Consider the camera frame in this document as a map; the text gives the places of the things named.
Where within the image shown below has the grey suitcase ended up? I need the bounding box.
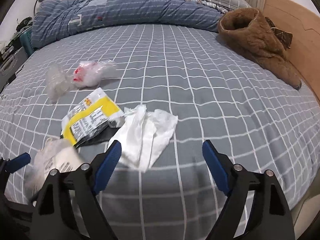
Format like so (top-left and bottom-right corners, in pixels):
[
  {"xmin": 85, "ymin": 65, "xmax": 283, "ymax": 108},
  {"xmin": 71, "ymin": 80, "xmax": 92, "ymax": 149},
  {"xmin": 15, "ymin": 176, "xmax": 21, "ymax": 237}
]
[{"xmin": 0, "ymin": 46, "xmax": 28, "ymax": 90}]

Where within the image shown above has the white plastic package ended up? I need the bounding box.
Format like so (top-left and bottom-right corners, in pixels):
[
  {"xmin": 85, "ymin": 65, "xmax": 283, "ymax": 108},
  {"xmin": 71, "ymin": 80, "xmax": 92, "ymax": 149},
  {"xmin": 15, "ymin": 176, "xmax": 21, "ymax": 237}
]
[{"xmin": 25, "ymin": 139, "xmax": 80, "ymax": 200}]

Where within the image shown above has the brown fleece jacket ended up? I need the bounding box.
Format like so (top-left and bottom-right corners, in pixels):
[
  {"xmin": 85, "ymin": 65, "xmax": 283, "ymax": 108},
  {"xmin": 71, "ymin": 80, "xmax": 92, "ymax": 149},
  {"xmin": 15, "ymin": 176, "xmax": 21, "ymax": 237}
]
[{"xmin": 217, "ymin": 7, "xmax": 302, "ymax": 90}]

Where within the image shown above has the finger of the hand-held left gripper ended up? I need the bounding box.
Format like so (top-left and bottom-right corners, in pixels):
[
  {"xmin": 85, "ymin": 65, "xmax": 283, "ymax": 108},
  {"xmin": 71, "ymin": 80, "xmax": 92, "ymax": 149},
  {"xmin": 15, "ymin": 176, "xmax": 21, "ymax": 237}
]
[{"xmin": 0, "ymin": 153, "xmax": 32, "ymax": 175}]

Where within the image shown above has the white tissue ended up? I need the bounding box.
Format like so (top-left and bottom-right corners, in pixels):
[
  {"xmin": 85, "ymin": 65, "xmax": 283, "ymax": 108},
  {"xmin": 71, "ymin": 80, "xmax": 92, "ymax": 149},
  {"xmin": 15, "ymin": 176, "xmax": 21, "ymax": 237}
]
[{"xmin": 108, "ymin": 105, "xmax": 178, "ymax": 172}]

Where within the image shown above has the grey checked bed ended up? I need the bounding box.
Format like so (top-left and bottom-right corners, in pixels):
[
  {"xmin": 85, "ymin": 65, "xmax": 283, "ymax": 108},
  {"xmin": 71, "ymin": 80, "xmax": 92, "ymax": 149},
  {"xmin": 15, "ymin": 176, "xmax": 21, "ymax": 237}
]
[{"xmin": 0, "ymin": 24, "xmax": 320, "ymax": 240}]

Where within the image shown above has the wooden headboard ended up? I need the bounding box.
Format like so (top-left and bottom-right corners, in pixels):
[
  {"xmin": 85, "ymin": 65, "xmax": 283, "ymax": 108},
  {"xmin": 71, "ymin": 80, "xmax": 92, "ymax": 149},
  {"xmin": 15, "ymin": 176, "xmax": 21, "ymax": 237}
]
[{"xmin": 261, "ymin": 0, "xmax": 320, "ymax": 100}]

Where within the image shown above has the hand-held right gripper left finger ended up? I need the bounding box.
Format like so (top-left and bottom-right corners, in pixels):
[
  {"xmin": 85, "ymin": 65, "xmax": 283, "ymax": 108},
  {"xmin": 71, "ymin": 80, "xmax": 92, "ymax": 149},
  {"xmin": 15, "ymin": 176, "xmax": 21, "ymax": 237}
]
[{"xmin": 30, "ymin": 139, "xmax": 123, "ymax": 240}]

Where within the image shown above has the clear bag with red print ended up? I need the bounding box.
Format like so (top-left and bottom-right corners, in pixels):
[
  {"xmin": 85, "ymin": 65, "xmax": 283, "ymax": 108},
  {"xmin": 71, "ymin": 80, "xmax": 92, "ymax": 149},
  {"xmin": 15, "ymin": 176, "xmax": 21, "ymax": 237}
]
[{"xmin": 72, "ymin": 60, "xmax": 117, "ymax": 88}]

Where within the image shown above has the clear bubble wrap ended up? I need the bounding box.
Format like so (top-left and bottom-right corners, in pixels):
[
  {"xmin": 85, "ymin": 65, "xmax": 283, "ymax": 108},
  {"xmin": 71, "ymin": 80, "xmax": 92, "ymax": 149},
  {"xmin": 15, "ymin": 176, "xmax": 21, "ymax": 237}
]
[{"xmin": 46, "ymin": 64, "xmax": 75, "ymax": 103}]

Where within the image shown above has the teal plastic chair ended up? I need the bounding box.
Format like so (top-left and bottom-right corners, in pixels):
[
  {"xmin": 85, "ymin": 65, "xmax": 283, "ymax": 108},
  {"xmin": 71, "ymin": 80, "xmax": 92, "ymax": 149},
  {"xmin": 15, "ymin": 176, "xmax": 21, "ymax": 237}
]
[{"xmin": 21, "ymin": 27, "xmax": 34, "ymax": 55}]

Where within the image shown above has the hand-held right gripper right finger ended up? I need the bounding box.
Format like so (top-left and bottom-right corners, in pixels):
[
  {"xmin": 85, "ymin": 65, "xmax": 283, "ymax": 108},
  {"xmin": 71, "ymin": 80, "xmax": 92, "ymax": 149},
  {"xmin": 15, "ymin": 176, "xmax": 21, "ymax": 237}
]
[{"xmin": 202, "ymin": 140, "xmax": 294, "ymax": 240}]

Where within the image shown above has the blue striped duvet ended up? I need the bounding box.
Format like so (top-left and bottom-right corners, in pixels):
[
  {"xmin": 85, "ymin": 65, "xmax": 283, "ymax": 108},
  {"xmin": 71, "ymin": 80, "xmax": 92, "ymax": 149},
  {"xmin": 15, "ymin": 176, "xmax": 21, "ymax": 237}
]
[{"xmin": 31, "ymin": 0, "xmax": 228, "ymax": 49}]

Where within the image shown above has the yellow snack wrapper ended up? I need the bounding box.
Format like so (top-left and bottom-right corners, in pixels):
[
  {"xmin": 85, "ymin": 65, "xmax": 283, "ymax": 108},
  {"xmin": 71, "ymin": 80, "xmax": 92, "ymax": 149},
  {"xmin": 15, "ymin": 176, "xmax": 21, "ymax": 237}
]
[{"xmin": 61, "ymin": 87, "xmax": 124, "ymax": 145}]

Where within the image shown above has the black packet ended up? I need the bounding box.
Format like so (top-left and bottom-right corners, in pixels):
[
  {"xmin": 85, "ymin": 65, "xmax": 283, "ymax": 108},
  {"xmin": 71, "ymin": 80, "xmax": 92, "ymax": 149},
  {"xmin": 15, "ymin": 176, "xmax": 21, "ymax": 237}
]
[{"xmin": 60, "ymin": 127, "xmax": 120, "ymax": 148}]

